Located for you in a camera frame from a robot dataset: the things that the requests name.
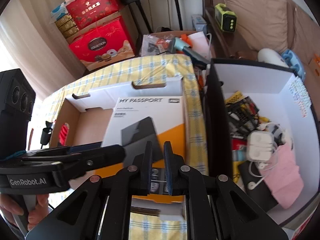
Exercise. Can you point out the brown sofa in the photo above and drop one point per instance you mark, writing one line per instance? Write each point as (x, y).
(250, 45)

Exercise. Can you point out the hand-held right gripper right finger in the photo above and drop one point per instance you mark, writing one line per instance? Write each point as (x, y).
(168, 170)

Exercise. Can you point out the orange white hard drive box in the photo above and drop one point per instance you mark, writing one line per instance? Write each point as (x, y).
(140, 116)

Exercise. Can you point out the pink cloth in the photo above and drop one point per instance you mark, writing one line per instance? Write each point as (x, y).
(285, 175)

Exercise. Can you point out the white bin of clutter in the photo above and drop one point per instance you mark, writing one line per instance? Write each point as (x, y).
(262, 85)

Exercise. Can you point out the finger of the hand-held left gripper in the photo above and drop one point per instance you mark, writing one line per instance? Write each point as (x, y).
(105, 156)
(82, 148)

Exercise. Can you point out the white earphone case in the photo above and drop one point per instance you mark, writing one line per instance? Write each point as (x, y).
(260, 146)

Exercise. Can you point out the black speaker stand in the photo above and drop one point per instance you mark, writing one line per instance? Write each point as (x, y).
(178, 12)
(142, 17)

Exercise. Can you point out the blue tissue box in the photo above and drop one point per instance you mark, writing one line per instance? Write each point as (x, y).
(58, 11)

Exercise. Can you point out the white curtain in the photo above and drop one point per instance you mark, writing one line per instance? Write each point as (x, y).
(32, 42)

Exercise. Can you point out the blue white carton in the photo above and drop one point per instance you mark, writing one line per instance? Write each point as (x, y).
(199, 22)

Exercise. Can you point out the yellow black blister pack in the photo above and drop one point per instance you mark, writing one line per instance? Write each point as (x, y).
(241, 110)

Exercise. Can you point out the white cardboard tray box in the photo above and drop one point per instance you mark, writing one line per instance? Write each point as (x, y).
(82, 127)

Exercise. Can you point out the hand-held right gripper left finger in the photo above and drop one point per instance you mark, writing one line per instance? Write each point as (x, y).
(148, 170)

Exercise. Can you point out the white round object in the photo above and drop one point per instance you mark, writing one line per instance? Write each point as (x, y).
(270, 56)

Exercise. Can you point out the orange flat panel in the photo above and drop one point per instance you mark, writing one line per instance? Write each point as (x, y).
(30, 140)

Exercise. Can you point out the light blue plastic item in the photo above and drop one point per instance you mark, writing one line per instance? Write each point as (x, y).
(293, 61)

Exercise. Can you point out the cardboard box of clutter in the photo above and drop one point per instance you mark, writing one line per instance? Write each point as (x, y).
(155, 42)

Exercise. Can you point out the brown sofa cushion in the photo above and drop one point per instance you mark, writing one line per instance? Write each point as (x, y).
(305, 30)
(255, 12)

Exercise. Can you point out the red tea gift bag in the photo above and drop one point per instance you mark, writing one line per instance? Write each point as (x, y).
(95, 7)

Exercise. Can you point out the person's left hand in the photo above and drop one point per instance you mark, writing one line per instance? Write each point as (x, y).
(41, 205)

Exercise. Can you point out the green portable radio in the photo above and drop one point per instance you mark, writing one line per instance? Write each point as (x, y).
(225, 17)

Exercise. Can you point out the orange cardboard box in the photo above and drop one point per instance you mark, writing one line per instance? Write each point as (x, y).
(315, 63)

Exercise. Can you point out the black flat case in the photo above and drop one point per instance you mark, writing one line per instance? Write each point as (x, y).
(247, 170)

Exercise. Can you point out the red chocolate gift box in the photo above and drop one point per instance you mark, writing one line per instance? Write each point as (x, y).
(105, 45)

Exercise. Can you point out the white printed carton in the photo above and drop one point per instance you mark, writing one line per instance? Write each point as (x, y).
(308, 231)

